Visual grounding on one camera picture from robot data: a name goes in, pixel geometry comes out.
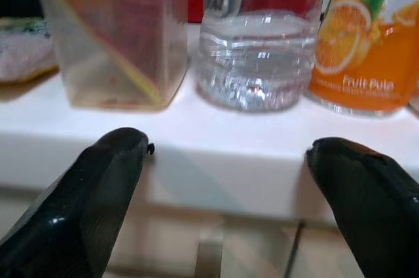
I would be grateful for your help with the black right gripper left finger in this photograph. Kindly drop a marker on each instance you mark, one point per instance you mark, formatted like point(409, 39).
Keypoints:
point(75, 209)

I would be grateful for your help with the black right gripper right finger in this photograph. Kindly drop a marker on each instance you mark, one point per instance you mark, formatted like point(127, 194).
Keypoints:
point(376, 212)

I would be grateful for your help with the orange juice bottle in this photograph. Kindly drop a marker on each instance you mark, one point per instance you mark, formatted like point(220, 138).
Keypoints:
point(360, 62)

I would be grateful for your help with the cream kitchen cabinet white top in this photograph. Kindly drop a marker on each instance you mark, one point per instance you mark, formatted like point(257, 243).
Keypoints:
point(229, 160)

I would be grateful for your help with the clear container pink lid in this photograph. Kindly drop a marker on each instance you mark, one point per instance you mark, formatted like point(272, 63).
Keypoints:
point(108, 45)

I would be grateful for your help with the clear water bottle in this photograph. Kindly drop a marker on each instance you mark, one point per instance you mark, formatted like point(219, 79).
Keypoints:
point(255, 62)

